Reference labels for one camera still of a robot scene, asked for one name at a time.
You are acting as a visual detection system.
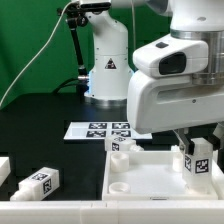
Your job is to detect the black cables at base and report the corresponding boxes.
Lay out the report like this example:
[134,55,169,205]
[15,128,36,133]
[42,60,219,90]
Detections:
[51,77,88,95]

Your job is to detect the white front fence bar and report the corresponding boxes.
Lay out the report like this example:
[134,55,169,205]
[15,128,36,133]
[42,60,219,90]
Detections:
[0,200,224,224]

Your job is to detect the white marker tag plate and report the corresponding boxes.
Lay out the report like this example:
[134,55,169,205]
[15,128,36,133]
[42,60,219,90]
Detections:
[64,122,152,141]

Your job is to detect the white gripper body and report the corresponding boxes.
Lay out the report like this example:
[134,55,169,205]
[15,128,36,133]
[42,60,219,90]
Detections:
[127,71,224,134]

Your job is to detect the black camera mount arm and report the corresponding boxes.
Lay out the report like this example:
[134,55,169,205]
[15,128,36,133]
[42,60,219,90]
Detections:
[57,2,90,84]

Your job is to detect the white left fence block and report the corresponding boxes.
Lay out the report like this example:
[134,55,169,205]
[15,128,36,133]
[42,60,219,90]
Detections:
[0,157,11,186]

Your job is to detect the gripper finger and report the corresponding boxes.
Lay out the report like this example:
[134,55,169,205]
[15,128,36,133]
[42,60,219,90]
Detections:
[175,129,195,155]
[212,122,224,150]

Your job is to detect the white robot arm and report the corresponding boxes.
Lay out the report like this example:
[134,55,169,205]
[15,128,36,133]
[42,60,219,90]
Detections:
[127,0,224,154]

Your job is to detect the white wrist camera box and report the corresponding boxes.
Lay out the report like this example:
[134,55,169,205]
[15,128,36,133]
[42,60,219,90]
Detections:
[133,39,209,78]

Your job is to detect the white cable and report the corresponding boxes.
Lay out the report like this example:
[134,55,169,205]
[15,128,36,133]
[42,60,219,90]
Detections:
[0,0,81,108]

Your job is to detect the white square tabletop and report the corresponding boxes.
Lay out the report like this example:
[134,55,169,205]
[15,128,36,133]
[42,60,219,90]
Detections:
[102,151,224,201]

